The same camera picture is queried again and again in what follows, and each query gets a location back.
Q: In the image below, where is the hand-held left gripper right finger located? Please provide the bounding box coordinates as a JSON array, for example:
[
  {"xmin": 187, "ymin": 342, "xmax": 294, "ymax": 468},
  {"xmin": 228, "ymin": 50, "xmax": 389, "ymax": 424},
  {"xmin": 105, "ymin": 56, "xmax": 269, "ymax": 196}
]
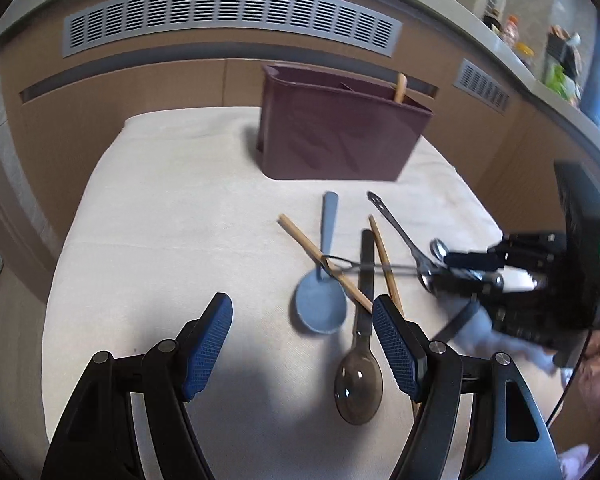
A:
[{"xmin": 372, "ymin": 295, "xmax": 563, "ymax": 480}]

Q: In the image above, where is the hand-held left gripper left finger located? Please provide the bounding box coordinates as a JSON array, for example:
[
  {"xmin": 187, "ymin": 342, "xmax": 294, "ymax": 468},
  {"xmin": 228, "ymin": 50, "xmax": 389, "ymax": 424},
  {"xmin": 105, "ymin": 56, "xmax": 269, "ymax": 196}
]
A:
[{"xmin": 42, "ymin": 292, "xmax": 233, "ymax": 480}]

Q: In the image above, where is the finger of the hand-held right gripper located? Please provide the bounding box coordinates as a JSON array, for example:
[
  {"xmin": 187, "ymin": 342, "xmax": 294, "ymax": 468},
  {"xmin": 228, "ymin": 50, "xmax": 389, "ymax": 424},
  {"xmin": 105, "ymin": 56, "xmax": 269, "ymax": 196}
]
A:
[
  {"xmin": 426, "ymin": 271, "xmax": 505, "ymax": 297},
  {"xmin": 444, "ymin": 251, "xmax": 506, "ymax": 270}
]

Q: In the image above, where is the smoky transparent black-handled spoon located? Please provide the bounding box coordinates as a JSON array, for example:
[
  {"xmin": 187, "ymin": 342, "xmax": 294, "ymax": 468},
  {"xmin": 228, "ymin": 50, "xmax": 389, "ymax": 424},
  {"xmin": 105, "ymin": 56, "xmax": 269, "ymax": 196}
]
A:
[{"xmin": 334, "ymin": 229, "xmax": 384, "ymax": 426}]

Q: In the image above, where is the metal spoon with decorated handle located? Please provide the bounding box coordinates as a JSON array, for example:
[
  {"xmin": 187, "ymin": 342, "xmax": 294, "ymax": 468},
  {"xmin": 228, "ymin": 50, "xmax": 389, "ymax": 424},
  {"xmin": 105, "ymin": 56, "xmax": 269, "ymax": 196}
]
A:
[{"xmin": 366, "ymin": 191, "xmax": 443, "ymax": 295}]

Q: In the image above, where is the blue plastic spoon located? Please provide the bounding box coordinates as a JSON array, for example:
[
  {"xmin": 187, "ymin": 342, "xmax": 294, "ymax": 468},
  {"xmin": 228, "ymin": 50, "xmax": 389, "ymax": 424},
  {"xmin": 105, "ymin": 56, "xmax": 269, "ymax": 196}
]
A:
[{"xmin": 294, "ymin": 191, "xmax": 350, "ymax": 335}]

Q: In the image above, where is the wooden chopstick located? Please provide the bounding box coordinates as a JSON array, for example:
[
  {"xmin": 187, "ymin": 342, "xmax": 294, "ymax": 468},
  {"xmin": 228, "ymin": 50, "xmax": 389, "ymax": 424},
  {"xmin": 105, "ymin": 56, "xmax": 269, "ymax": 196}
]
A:
[
  {"xmin": 279, "ymin": 214, "xmax": 373, "ymax": 311},
  {"xmin": 369, "ymin": 215, "xmax": 405, "ymax": 318}
]

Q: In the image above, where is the maroon plastic utensil holder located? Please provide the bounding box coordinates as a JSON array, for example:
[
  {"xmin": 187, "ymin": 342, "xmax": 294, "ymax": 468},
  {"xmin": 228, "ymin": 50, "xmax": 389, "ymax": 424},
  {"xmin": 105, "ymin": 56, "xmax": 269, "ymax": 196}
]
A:
[{"xmin": 256, "ymin": 64, "xmax": 435, "ymax": 182}]

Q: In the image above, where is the white tablecloth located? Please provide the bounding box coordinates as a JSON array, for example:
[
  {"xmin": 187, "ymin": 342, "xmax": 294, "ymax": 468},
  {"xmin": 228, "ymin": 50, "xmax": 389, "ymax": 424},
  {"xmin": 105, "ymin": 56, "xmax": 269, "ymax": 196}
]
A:
[{"xmin": 41, "ymin": 106, "xmax": 576, "ymax": 480}]

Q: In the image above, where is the small grey ventilation grille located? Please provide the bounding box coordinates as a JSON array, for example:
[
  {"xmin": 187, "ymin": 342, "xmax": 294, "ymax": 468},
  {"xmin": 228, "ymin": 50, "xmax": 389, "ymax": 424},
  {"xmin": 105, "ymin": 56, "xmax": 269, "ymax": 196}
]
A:
[{"xmin": 455, "ymin": 58, "xmax": 512, "ymax": 113}]

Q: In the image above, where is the green package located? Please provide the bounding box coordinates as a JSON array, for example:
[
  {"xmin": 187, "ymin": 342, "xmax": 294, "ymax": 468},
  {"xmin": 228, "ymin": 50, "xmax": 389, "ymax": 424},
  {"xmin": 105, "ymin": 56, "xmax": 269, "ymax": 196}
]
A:
[{"xmin": 544, "ymin": 62, "xmax": 575, "ymax": 100}]

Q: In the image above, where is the black countertop container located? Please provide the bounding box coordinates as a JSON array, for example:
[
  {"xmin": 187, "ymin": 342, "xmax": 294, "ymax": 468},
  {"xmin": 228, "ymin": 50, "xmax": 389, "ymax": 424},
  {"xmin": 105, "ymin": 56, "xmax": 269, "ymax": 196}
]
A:
[{"xmin": 547, "ymin": 25, "xmax": 582, "ymax": 77}]

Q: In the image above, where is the orange drink bottle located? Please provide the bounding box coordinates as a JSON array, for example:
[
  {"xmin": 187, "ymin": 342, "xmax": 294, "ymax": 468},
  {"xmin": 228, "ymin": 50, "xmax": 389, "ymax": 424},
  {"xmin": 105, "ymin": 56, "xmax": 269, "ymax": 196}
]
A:
[{"xmin": 500, "ymin": 15, "xmax": 522, "ymax": 48}]

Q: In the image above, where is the large grey ventilation grille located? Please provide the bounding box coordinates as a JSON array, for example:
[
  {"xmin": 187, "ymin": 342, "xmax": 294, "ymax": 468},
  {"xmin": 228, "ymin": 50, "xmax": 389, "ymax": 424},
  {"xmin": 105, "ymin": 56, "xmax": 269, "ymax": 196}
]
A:
[{"xmin": 62, "ymin": 0, "xmax": 403, "ymax": 58}]

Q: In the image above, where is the black cable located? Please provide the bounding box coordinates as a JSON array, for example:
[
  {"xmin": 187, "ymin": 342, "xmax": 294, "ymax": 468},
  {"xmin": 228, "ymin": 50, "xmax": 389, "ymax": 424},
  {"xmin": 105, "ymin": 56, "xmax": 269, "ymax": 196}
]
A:
[{"xmin": 549, "ymin": 329, "xmax": 597, "ymax": 423}]

